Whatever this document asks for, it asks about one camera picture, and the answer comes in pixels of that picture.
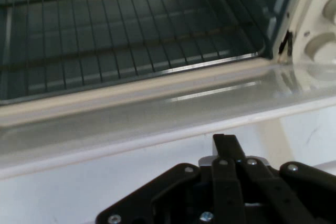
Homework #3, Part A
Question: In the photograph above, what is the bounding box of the cream toaster oven body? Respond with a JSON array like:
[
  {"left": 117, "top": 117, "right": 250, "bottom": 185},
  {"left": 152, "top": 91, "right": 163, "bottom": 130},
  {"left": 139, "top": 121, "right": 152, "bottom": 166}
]
[{"left": 0, "top": 0, "right": 336, "bottom": 109}]

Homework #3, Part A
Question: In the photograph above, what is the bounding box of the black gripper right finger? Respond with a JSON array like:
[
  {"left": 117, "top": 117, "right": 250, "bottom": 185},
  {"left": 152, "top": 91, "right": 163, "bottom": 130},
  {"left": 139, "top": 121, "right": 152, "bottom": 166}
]
[{"left": 225, "top": 134, "right": 336, "bottom": 224}]

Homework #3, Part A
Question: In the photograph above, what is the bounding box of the glass oven door with handle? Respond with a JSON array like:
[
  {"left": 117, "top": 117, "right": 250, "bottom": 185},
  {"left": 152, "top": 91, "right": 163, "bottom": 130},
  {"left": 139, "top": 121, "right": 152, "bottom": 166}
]
[{"left": 0, "top": 58, "right": 336, "bottom": 182}]

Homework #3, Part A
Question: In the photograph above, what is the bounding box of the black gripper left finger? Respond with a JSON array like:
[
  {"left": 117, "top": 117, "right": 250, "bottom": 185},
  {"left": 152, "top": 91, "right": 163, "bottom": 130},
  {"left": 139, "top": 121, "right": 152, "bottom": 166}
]
[{"left": 94, "top": 134, "right": 246, "bottom": 224}]

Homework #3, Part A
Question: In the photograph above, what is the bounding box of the metal wire oven rack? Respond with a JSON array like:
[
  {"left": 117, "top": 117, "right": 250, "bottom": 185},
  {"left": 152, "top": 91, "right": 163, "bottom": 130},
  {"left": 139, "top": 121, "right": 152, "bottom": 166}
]
[{"left": 0, "top": 0, "right": 266, "bottom": 107}]

